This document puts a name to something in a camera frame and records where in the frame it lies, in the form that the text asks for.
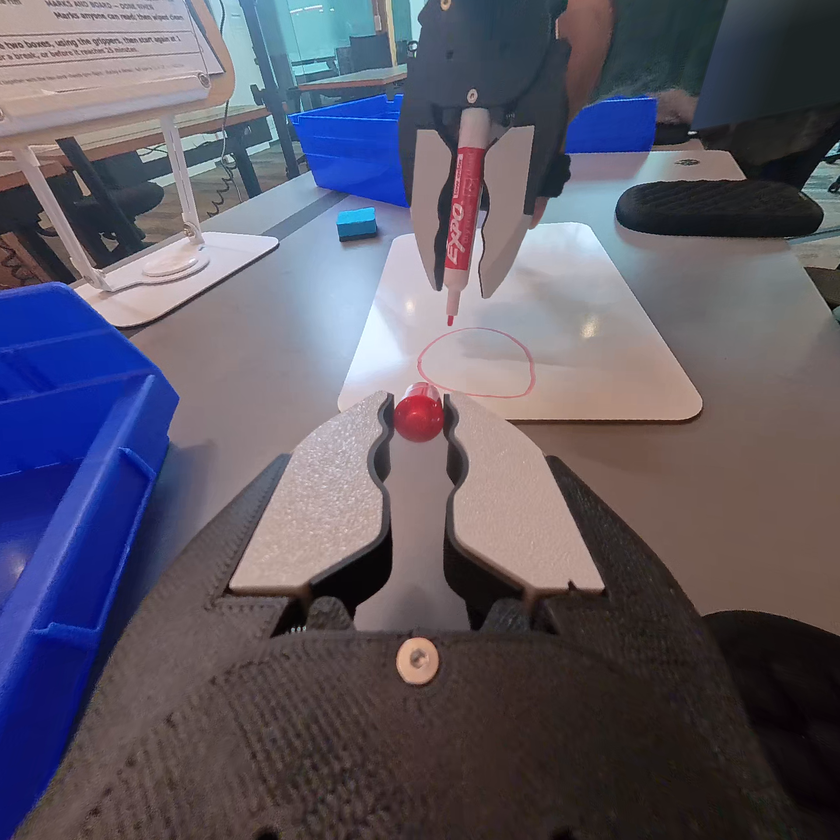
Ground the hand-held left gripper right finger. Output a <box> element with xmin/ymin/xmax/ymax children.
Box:
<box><xmin>444</xmin><ymin>392</ymin><xmax>607</xmax><ymax>607</ymax></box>

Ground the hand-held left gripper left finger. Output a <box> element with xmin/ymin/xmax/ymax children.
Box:
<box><xmin>230</xmin><ymin>390</ymin><xmax>395</xmax><ymax>605</ymax></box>

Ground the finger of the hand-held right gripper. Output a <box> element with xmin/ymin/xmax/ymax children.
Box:
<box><xmin>411</xmin><ymin>124</ymin><xmax>463</xmax><ymax>294</ymax></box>
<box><xmin>474</xmin><ymin>124</ymin><xmax>538</xmax><ymax>300</ymax></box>

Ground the red dry-erase marker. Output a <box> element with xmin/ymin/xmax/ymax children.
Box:
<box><xmin>443</xmin><ymin>108</ymin><xmax>490</xmax><ymax>328</ymax></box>

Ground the blue whiteboard eraser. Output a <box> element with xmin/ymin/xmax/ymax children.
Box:
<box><xmin>335</xmin><ymin>205</ymin><xmax>382</xmax><ymax>242</ymax></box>

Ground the blue plastic bin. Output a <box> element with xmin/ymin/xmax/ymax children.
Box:
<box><xmin>288</xmin><ymin>92</ymin><xmax>412</xmax><ymax>210</ymax></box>
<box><xmin>0</xmin><ymin>281</ymin><xmax>181</xmax><ymax>840</ymax></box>
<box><xmin>565</xmin><ymin>95</ymin><xmax>658</xmax><ymax>156</ymax></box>

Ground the red marker cap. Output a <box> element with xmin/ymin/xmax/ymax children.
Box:
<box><xmin>393</xmin><ymin>380</ymin><xmax>450</xmax><ymax>445</ymax></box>

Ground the white whiteboard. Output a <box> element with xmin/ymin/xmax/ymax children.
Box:
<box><xmin>338</xmin><ymin>221</ymin><xmax>704</xmax><ymax>424</ymax></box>

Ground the wooden desk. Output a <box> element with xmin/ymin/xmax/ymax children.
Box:
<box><xmin>296</xmin><ymin>66</ymin><xmax>405</xmax><ymax>109</ymax></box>

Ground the green sweatshirt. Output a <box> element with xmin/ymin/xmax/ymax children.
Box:
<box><xmin>598</xmin><ymin>0</ymin><xmax>729</xmax><ymax>103</ymax></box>

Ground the black office chair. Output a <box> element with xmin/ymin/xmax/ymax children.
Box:
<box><xmin>50</xmin><ymin>129</ymin><xmax>172</xmax><ymax>270</ymax></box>

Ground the printed instruction sheet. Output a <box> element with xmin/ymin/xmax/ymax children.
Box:
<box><xmin>0</xmin><ymin>0</ymin><xmax>228</xmax><ymax>103</ymax></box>

